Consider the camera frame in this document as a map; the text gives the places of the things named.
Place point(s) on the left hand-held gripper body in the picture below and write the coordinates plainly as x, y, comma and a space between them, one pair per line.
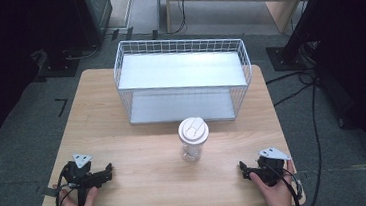
80, 179

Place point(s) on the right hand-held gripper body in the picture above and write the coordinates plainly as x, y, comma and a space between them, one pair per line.
270, 170

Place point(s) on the person's right hand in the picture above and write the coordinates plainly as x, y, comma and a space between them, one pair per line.
278, 196

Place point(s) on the clear bottle with white lid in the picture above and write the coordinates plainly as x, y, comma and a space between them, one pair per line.
193, 132

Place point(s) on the black stand base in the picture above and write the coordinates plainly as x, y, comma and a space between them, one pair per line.
284, 59
57, 68

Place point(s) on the dark cabinet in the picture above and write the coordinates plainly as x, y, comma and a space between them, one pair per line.
93, 13

